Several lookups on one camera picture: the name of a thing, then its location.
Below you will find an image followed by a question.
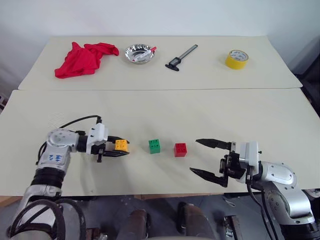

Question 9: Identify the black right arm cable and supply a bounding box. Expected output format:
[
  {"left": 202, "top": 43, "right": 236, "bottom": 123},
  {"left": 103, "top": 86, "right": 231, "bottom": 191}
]
[{"left": 245, "top": 165, "right": 280, "bottom": 240}]

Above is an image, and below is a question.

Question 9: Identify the yellow studded toy cube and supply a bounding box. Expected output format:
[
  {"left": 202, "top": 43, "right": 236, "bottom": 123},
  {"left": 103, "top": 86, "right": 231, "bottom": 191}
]
[{"left": 114, "top": 139, "right": 130, "bottom": 153}]

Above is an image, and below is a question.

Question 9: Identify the yellow tape roll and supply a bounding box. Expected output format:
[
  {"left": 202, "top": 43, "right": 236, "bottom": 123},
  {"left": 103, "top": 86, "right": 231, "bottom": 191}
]
[{"left": 224, "top": 49, "right": 250, "bottom": 71}]

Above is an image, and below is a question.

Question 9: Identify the dark rounded shape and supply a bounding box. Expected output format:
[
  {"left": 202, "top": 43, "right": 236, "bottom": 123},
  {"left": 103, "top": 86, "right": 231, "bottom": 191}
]
[
  {"left": 124, "top": 208, "right": 152, "bottom": 240},
  {"left": 176, "top": 201, "right": 216, "bottom": 240}
]

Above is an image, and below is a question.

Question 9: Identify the green studded toy cube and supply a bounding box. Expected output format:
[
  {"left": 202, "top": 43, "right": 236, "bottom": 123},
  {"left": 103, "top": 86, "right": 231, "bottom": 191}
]
[{"left": 148, "top": 138, "right": 162, "bottom": 154}]

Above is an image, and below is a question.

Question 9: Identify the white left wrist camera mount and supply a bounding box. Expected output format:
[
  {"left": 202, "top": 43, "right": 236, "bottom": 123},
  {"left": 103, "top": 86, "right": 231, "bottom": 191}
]
[{"left": 86, "top": 122, "right": 110, "bottom": 155}]

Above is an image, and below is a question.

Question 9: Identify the red studded toy cube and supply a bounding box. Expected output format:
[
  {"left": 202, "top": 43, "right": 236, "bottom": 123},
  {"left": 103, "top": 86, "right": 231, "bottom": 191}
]
[{"left": 173, "top": 142, "right": 188, "bottom": 158}]

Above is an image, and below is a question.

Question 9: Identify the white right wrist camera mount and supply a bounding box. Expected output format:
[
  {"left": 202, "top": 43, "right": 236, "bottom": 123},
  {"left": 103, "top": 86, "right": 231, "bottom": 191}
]
[{"left": 238, "top": 140, "right": 262, "bottom": 185}]

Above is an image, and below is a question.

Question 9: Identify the black digital caliper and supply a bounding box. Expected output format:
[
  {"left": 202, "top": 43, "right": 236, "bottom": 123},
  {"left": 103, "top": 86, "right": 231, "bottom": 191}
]
[{"left": 164, "top": 44, "right": 199, "bottom": 73}]

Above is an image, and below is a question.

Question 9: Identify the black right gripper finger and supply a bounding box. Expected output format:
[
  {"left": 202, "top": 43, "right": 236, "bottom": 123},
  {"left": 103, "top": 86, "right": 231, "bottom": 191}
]
[
  {"left": 189, "top": 166, "right": 229, "bottom": 189},
  {"left": 195, "top": 138, "right": 232, "bottom": 151}
]

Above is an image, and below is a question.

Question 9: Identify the white pen with red cap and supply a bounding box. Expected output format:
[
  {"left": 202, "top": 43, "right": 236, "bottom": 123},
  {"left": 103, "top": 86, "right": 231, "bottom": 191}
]
[{"left": 132, "top": 46, "right": 158, "bottom": 63}]

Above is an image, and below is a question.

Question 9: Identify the crumpled red cloth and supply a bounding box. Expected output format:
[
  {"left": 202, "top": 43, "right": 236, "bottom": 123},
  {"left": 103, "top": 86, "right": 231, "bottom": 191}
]
[{"left": 54, "top": 41, "right": 120, "bottom": 80}]

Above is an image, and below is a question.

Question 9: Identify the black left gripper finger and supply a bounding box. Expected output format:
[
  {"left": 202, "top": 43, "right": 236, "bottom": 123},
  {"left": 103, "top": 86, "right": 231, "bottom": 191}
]
[
  {"left": 103, "top": 149, "right": 131, "bottom": 159},
  {"left": 107, "top": 135, "right": 131, "bottom": 145}
]

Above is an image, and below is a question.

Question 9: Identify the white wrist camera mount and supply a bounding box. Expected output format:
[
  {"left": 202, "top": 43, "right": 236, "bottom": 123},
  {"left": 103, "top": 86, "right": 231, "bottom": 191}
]
[
  {"left": 238, "top": 140, "right": 262, "bottom": 185},
  {"left": 86, "top": 122, "right": 110, "bottom": 155}
]

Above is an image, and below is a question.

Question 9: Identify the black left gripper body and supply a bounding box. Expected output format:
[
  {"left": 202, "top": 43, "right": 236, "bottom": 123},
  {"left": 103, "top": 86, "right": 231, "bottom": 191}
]
[{"left": 90, "top": 136, "right": 116, "bottom": 164}]

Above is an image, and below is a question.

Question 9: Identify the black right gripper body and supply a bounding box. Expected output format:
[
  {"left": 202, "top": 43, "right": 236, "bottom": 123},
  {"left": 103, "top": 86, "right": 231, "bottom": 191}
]
[{"left": 219, "top": 141, "right": 247, "bottom": 186}]

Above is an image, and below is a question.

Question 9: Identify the shiny fluted metal bowl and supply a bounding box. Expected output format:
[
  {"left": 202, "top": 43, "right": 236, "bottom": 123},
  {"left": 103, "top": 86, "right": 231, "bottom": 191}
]
[{"left": 124, "top": 43, "right": 158, "bottom": 66}]

